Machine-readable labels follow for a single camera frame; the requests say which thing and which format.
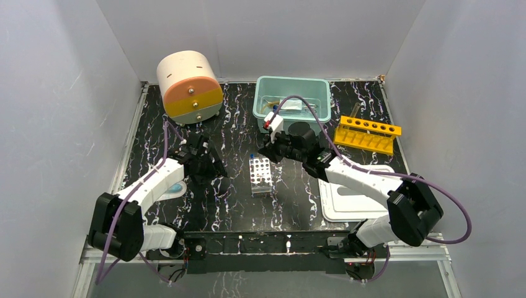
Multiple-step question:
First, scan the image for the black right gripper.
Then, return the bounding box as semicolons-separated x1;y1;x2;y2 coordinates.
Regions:
257;128;306;165

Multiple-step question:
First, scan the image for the clear well plate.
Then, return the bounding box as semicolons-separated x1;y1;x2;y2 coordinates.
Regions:
249;156;274;196

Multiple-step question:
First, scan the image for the tan rubber tubing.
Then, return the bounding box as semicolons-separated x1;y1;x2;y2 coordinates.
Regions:
260;101;280;114

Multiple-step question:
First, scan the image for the glass test tube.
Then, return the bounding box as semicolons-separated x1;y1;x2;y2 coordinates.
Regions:
349;102;361;118

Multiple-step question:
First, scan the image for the white bin lid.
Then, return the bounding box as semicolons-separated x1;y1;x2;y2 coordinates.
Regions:
318;161;401;222

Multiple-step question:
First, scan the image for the yellow test tube rack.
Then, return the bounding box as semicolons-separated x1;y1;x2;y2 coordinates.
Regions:
333;116;403;155

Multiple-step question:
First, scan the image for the small clear plastic bag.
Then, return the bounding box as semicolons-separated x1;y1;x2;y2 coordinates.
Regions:
280;99;303;112

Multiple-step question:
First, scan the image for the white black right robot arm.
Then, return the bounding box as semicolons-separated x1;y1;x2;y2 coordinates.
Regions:
258;119;444;257

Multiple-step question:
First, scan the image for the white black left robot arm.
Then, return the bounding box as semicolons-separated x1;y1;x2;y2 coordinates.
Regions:
87;133;227;261

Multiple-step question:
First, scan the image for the blue packaged syringe blister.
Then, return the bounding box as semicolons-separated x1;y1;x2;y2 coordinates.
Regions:
158;181;187;201

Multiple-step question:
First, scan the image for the teal plastic bin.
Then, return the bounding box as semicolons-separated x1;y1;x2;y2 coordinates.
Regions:
252;76;331;135

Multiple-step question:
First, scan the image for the cream orange cylindrical centrifuge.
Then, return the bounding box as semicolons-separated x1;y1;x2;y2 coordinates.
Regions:
156;50;223;126

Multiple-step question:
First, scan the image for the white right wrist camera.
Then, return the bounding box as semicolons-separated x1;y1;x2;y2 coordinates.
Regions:
263;112;283;142

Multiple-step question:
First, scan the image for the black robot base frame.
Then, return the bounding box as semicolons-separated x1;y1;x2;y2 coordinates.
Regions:
146;230;387;278

